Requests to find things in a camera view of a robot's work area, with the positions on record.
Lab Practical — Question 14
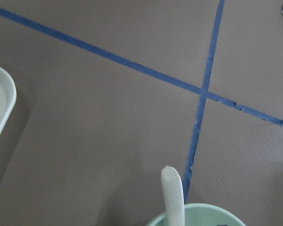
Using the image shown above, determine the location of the beige bear tray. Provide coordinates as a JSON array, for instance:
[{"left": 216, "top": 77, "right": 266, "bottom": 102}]
[{"left": 0, "top": 67, "right": 17, "bottom": 135}]

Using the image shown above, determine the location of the beige plastic spoon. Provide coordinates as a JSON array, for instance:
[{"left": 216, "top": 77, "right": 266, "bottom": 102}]
[{"left": 161, "top": 166, "right": 185, "bottom": 226}]

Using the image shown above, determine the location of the light green bowl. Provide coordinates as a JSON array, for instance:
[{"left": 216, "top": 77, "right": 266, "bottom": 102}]
[{"left": 147, "top": 202, "right": 245, "bottom": 226}]

